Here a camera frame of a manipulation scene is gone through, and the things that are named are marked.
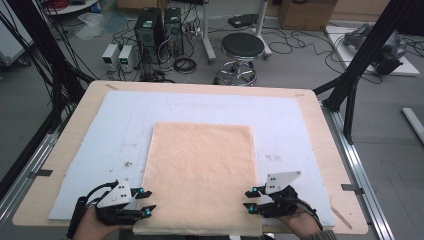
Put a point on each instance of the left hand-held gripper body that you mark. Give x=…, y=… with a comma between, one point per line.
x=116, y=203

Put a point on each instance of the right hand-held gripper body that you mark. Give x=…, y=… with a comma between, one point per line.
x=280, y=200

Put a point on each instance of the cream terry towel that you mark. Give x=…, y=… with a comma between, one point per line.
x=200, y=176

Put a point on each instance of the person's right hand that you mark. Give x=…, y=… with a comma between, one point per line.
x=301, y=221

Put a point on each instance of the person's left hand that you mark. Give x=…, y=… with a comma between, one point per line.
x=90, y=228

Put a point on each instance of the person's right sleeve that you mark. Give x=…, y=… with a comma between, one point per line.
x=321, y=235

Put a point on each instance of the white gridded mat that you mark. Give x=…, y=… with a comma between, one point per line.
x=200, y=106

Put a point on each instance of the white power supply unit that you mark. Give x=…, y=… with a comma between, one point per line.
x=110, y=57
x=128, y=58

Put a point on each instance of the black round stool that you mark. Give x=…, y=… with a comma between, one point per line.
x=242, y=45

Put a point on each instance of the white tube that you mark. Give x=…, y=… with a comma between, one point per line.
x=413, y=121

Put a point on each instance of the large black computer tower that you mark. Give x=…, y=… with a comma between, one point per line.
x=148, y=33

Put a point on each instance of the white base board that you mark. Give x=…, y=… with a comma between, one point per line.
x=340, y=50

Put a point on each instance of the white metal stand leg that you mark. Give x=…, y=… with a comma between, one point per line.
x=208, y=36
x=263, y=30

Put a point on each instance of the slim black computer tower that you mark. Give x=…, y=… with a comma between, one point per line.
x=174, y=30

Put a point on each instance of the flat black case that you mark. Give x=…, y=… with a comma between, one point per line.
x=243, y=20

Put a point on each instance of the clear plastic sheet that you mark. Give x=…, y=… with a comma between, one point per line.
x=96, y=26

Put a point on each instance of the grey machine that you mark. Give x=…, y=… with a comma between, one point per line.
x=386, y=50

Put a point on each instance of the brown cardboard box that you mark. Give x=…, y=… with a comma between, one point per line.
x=306, y=13

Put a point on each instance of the round white table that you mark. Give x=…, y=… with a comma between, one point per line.
x=73, y=7

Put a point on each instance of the black metal bracket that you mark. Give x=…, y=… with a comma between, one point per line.
x=351, y=188
x=41, y=173

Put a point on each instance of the aluminium rail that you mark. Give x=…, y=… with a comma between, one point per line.
x=30, y=163
x=353, y=160

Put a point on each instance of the black metal frame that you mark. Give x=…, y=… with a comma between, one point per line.
x=360, y=63

